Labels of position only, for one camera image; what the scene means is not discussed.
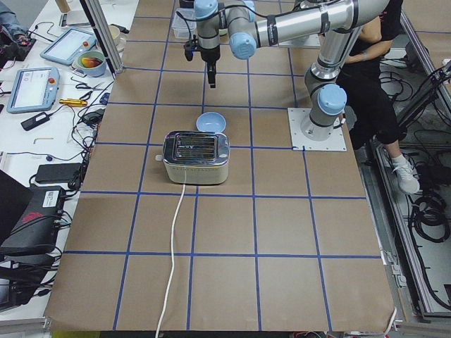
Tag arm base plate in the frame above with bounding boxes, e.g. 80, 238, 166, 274
288, 108, 347, 151

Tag black computer with red logo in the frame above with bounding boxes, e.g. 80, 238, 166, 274
1, 186, 69, 257

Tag beige bowl with lemon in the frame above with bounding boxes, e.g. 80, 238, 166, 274
109, 25, 126, 52

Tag far teach pendant tablet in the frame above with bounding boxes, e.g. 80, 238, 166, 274
40, 29, 97, 65

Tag white toaster power cord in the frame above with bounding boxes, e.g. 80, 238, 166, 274
154, 182, 187, 338

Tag seated person in black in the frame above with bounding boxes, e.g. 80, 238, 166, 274
336, 1, 420, 194

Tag black laptop power brick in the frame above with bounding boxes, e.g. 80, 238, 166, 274
35, 163, 82, 184

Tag blue bowl with fruit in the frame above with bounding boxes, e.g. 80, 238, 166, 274
76, 51, 106, 77

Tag aluminium frame post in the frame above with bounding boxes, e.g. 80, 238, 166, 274
80, 0, 123, 75

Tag clear plastic lidded container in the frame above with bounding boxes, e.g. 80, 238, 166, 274
171, 14, 197, 40

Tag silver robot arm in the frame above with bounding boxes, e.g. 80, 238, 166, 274
184, 0, 388, 142

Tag near teach pendant tablet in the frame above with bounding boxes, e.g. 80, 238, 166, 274
6, 67, 60, 114

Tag black power adapter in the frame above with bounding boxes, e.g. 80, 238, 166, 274
21, 112, 51, 131

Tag teach pendant tablet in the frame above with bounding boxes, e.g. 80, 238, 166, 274
6, 67, 60, 114
40, 29, 97, 65

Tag yellow handled screwdriver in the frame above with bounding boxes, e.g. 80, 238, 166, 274
59, 99, 87, 107

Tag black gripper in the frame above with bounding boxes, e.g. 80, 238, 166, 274
197, 36, 221, 89

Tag grey kitchen scale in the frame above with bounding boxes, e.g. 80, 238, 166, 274
59, 10, 90, 29

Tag black scissors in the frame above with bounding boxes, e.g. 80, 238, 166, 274
70, 77, 102, 101

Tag cream and chrome toaster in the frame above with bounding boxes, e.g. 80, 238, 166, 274
155, 131, 230, 185

